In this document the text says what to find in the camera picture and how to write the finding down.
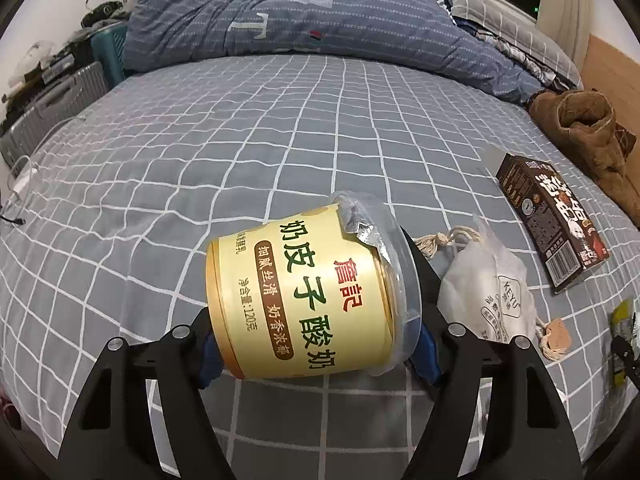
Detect grey checked pillow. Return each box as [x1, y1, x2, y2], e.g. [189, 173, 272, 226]
[445, 0, 583, 91]

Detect blue striped quilt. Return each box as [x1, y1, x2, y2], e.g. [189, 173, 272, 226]
[122, 0, 556, 106]

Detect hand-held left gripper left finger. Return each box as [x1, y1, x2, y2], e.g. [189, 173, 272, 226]
[56, 305, 236, 480]

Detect dark patterned cushion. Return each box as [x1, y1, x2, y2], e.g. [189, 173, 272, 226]
[615, 124, 639, 157]

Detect black headphones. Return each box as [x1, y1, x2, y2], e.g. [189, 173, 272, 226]
[82, 2, 126, 28]

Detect teal plastic stool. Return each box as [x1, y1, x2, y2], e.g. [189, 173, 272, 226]
[90, 22, 128, 86]

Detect white drawstring pouch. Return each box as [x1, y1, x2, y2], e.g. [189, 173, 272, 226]
[414, 215, 573, 363]

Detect grey suitcase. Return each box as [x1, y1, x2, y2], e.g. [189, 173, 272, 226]
[0, 62, 108, 168]

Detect dark brown snack box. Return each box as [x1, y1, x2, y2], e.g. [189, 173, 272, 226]
[495, 152, 611, 295]

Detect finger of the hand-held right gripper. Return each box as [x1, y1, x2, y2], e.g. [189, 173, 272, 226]
[612, 336, 640, 384]

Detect yellow and white snack packet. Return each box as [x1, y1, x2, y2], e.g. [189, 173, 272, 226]
[607, 297, 640, 390]

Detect wooden headboard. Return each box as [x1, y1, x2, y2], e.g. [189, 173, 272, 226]
[580, 35, 640, 128]

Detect grey checked bed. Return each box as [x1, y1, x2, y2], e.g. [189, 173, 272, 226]
[0, 55, 640, 480]

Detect beige curtain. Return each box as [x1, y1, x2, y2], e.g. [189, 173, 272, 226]
[537, 0, 603, 53]

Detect striped patterned cloth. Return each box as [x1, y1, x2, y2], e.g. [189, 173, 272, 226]
[450, 15, 581, 96]

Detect yellow yogurt cup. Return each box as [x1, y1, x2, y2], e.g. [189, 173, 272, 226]
[206, 191, 425, 380]

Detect brown fleece garment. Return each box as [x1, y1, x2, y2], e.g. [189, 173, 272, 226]
[529, 89, 640, 231]

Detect white charger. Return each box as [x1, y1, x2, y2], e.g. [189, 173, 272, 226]
[12, 167, 43, 195]

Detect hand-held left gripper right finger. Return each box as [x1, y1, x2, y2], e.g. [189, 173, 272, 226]
[397, 227, 585, 480]

